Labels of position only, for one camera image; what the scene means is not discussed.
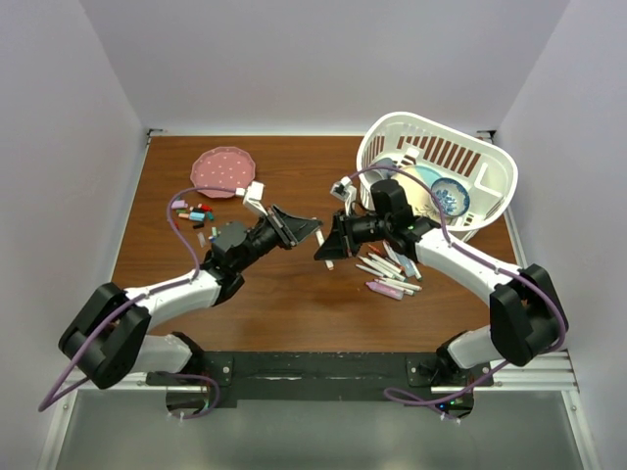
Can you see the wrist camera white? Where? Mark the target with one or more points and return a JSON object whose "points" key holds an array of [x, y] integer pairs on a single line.
{"points": [[252, 197], [345, 191]]}

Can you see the purple highlighter cap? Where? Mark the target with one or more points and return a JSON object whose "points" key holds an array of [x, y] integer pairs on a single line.
{"points": [[178, 204]]}

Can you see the purple pink highlighter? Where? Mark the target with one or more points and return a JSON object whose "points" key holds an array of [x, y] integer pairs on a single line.
{"points": [[385, 290]]}

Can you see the light blue highlighter cap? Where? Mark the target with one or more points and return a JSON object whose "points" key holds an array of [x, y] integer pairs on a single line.
{"points": [[197, 216]]}

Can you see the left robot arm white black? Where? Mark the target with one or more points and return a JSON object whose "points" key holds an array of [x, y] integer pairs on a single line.
{"points": [[110, 337]]}

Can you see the peach cap acrylic marker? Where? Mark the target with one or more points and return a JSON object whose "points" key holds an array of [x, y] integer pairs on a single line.
{"points": [[392, 278]]}

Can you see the grey blue mug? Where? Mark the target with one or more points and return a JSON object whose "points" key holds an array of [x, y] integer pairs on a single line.
{"points": [[384, 165]]}

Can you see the grey marker near right gripper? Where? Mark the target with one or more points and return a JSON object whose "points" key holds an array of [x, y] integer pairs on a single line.
{"points": [[409, 289]]}

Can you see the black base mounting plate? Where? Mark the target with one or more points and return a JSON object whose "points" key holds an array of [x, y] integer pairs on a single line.
{"points": [[328, 376]]}

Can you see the light blue highlighter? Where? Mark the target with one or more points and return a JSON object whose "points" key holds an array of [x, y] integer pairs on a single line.
{"points": [[407, 266]]}

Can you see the white plastic basket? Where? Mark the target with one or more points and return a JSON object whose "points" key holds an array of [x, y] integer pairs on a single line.
{"points": [[488, 173]]}

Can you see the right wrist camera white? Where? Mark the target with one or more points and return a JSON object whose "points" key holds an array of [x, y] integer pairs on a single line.
{"points": [[345, 191]]}

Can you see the mint cap acrylic marker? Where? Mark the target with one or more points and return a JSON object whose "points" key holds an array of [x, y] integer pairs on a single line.
{"points": [[369, 270]]}

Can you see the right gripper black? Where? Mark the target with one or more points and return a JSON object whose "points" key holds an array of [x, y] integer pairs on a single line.
{"points": [[335, 247]]}

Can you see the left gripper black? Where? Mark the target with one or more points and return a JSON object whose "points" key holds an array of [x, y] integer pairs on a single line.
{"points": [[289, 229]]}

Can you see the pale yellow blue plate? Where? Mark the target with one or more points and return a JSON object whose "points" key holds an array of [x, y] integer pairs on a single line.
{"points": [[418, 198]]}

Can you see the red clear pen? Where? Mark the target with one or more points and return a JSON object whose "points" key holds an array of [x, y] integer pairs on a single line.
{"points": [[376, 251]]}

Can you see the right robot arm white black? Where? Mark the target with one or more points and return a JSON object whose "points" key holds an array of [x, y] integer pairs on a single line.
{"points": [[526, 317]]}

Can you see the pink polka dot plate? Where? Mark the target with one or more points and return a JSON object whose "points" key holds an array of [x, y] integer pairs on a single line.
{"points": [[221, 170]]}

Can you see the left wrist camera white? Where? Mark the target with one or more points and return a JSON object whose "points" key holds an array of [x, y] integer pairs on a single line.
{"points": [[252, 197]]}

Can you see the blue patterned bowl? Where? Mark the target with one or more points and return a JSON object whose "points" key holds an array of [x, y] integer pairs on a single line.
{"points": [[453, 198]]}

